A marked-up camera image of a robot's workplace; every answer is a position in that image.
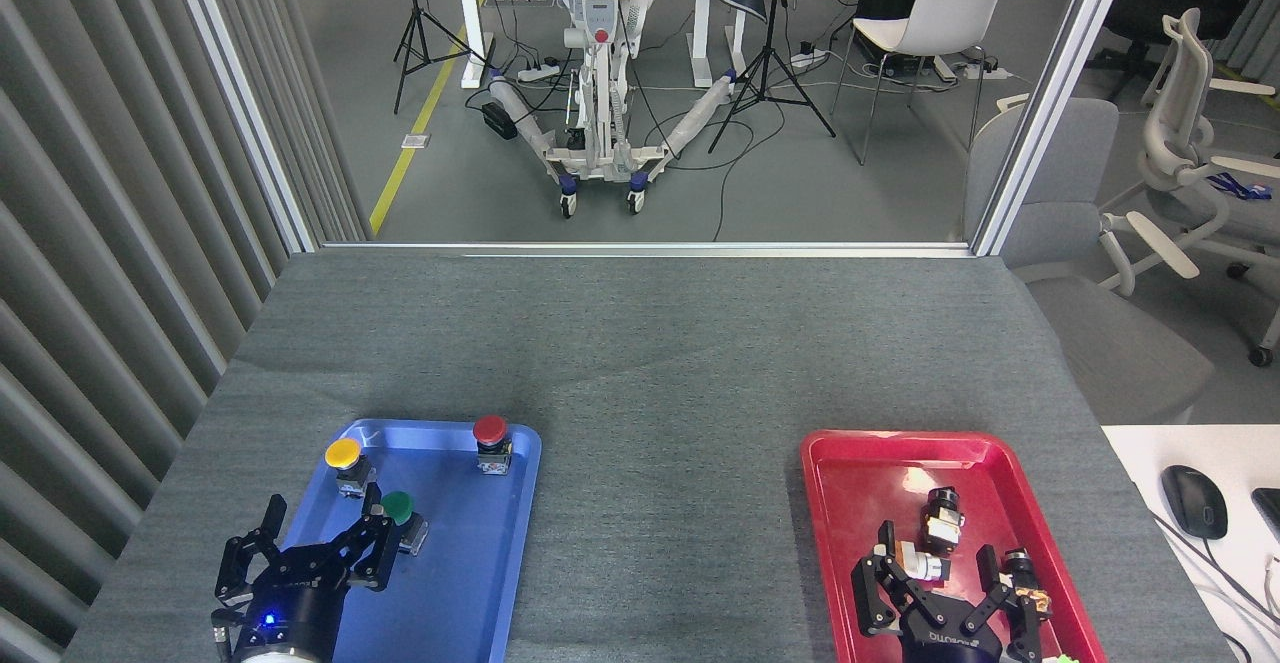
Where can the black power adapter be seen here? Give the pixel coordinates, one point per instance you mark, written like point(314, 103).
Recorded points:
point(498, 121)

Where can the small green object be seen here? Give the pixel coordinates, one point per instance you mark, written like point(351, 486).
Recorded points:
point(1062, 659)

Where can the black selector switch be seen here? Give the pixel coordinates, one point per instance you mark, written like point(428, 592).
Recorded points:
point(942, 523)

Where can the black tripod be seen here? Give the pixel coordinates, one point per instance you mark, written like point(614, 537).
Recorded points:
point(770, 63)
point(412, 23)

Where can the silver table rail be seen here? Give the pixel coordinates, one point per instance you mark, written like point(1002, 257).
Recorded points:
point(650, 248)

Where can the white and orange switch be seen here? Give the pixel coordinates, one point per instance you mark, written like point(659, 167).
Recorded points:
point(925, 565)

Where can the white desk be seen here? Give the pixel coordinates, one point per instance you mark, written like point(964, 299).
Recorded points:
point(1200, 453)

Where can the black computer mouse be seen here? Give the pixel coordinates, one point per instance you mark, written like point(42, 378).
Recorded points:
point(1193, 501)

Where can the red push button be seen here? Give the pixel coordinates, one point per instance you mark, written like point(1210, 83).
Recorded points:
point(490, 430)

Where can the grey fabric office chair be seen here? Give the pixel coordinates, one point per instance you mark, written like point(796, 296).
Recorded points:
point(1110, 343)

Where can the black switch with orange base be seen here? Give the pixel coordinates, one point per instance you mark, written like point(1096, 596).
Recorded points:
point(1020, 565)

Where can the white power strip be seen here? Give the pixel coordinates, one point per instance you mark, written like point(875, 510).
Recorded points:
point(538, 72)

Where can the white ergonomic office chair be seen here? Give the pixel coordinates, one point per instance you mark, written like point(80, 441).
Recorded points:
point(1175, 143)

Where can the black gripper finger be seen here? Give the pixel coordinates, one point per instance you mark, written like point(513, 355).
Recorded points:
point(235, 568)
point(875, 588)
point(1020, 623)
point(375, 553)

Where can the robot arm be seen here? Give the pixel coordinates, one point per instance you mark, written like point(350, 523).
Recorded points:
point(280, 659)

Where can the green push button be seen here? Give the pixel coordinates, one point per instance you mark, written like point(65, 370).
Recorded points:
point(398, 506)

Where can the yellow push button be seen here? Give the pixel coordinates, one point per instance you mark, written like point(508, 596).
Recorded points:
point(343, 453)

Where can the black flat device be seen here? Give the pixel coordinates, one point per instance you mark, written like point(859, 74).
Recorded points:
point(1270, 508)

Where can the white plastic chair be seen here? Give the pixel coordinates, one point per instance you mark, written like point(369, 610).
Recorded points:
point(940, 13)

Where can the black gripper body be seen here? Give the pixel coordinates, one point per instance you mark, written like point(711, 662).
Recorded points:
point(295, 598)
point(950, 638)

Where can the red plastic tray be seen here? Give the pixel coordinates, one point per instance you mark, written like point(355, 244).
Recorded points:
point(870, 483)

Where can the blue plastic tray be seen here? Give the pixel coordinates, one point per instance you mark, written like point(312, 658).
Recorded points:
point(450, 563)

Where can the white wheeled stand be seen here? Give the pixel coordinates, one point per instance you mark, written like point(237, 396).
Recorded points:
point(598, 3)

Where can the silver post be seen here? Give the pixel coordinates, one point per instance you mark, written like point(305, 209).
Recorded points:
point(240, 93)
point(1050, 93)

